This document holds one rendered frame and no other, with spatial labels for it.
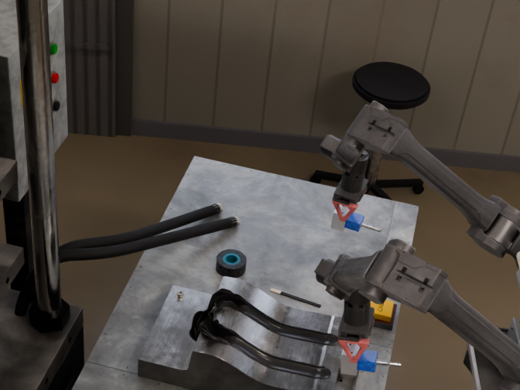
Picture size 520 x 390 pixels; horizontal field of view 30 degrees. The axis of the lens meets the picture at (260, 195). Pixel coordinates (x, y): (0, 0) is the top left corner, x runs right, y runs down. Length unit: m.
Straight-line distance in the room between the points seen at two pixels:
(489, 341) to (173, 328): 0.89
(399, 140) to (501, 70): 2.35
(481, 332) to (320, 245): 1.08
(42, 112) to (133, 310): 0.65
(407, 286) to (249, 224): 1.19
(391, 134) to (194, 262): 0.84
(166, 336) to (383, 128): 0.75
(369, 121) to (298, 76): 2.24
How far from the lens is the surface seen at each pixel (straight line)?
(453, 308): 1.66
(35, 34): 1.96
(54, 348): 2.42
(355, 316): 2.12
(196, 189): 2.86
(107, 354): 2.38
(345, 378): 2.30
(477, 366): 2.16
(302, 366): 2.28
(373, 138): 1.99
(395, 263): 1.65
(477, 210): 2.12
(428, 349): 3.63
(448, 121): 4.42
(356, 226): 2.59
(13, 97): 2.22
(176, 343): 2.33
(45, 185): 2.17
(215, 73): 4.25
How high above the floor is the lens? 2.57
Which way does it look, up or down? 38 degrees down
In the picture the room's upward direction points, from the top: 7 degrees clockwise
